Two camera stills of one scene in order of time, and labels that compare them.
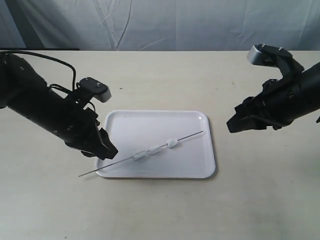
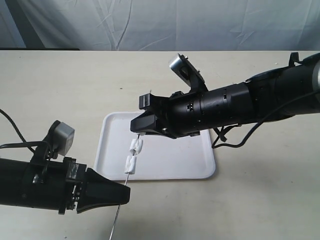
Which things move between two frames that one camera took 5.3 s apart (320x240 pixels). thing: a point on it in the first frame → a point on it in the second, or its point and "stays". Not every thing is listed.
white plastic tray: x=158 y=144 stays
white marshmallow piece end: x=171 y=142 → x=136 y=146
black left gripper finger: x=107 y=149 → x=102 y=191
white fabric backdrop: x=159 y=25 stays
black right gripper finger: x=89 y=155 → x=84 y=205
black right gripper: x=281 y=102 → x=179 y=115
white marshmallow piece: x=154 y=150 → x=130 y=164
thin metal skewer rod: x=131 y=157 → x=116 y=217
